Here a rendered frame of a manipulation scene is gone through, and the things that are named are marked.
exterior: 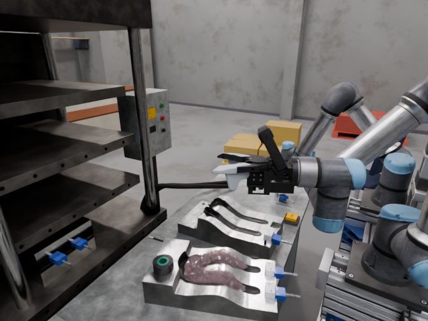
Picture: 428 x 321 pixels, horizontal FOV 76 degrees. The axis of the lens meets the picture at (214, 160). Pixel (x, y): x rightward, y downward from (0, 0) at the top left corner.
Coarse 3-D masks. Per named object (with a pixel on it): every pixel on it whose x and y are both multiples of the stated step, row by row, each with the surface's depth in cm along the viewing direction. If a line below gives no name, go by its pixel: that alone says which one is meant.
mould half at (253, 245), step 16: (224, 208) 145; (240, 208) 151; (192, 224) 143; (208, 224) 134; (240, 224) 139; (256, 224) 139; (208, 240) 138; (224, 240) 133; (240, 240) 129; (256, 240) 127
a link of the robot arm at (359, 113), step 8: (352, 88) 129; (360, 96) 132; (352, 104) 132; (360, 104) 133; (344, 112) 137; (352, 112) 135; (360, 112) 133; (368, 112) 133; (360, 120) 134; (368, 120) 132; (376, 120) 133; (360, 128) 136; (400, 144) 130; (384, 152) 132; (392, 152) 129; (400, 152) 129; (408, 152) 132
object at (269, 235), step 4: (268, 232) 128; (272, 232) 128; (264, 236) 127; (268, 236) 126; (272, 236) 127; (276, 236) 127; (280, 236) 127; (268, 240) 127; (272, 240) 126; (276, 240) 125; (280, 240) 125; (284, 240) 126; (276, 244) 126; (292, 244) 124
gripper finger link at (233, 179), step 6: (216, 168) 61; (222, 168) 61; (228, 168) 60; (234, 168) 60; (228, 174) 61; (234, 174) 62; (240, 174) 63; (246, 174) 63; (228, 180) 61; (234, 180) 62; (240, 180) 63; (228, 186) 62; (234, 186) 63
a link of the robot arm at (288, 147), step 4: (284, 144) 160; (288, 144) 159; (292, 144) 159; (284, 148) 161; (288, 148) 159; (292, 148) 159; (284, 152) 162; (288, 152) 160; (292, 152) 159; (284, 156) 162; (288, 156) 161; (288, 160) 162
